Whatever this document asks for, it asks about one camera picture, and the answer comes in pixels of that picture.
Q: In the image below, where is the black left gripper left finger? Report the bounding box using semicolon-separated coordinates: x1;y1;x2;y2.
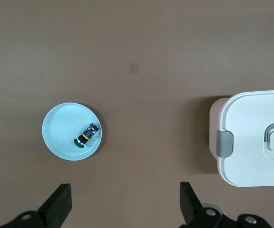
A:
0;183;73;228

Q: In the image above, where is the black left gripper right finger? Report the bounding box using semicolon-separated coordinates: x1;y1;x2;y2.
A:
179;182;274;228

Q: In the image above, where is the white box with grey clips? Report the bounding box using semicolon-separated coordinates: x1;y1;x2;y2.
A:
209;89;274;188

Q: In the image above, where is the light blue round plate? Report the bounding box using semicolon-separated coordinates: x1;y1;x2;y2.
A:
41;102;104;162

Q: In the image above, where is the black yellow green battery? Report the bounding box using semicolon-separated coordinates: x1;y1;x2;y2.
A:
73;123;101;149

